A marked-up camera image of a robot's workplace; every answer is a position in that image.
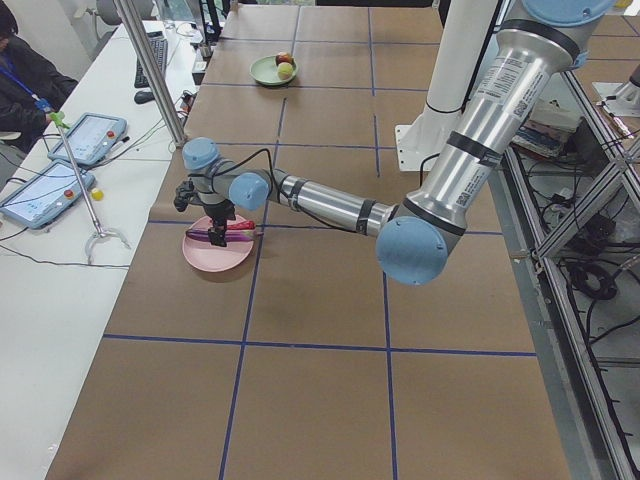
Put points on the lower teach pendant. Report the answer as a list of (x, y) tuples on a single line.
[(39, 201)]

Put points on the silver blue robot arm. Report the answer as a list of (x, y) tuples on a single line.
[(415, 236)]

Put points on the aluminium side frame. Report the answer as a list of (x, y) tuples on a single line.
[(572, 228)]

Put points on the pink plate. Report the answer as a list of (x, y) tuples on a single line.
[(206, 257)]

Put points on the purple eggplant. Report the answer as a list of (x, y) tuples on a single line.
[(240, 235)]

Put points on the red chili pepper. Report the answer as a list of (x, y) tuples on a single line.
[(242, 225)]

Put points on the teach pendant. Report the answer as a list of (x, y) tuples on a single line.
[(39, 201), (93, 135)]

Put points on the pale green peach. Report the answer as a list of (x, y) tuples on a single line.
[(285, 71)]

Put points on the stack of books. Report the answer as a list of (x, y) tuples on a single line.
[(547, 129)]

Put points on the light green plate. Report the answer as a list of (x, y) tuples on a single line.
[(263, 71)]

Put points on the yellow cap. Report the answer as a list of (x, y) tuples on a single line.
[(97, 194)]

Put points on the grey computer mouse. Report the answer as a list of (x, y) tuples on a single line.
[(143, 97)]

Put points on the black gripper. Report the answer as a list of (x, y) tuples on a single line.
[(220, 211)]

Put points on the metal reacher grabber tool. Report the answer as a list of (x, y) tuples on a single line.
[(101, 233)]

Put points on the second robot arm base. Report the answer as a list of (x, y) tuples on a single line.
[(627, 94)]

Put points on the red yellow apple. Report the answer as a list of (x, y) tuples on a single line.
[(284, 57)]

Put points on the seated person dark jacket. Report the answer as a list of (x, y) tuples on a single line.
[(31, 86)]

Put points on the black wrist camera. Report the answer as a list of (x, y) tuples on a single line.
[(184, 194)]

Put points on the aluminium frame post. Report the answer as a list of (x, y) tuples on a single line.
[(134, 26)]

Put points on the upper teach pendant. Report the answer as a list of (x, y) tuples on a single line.
[(93, 135)]

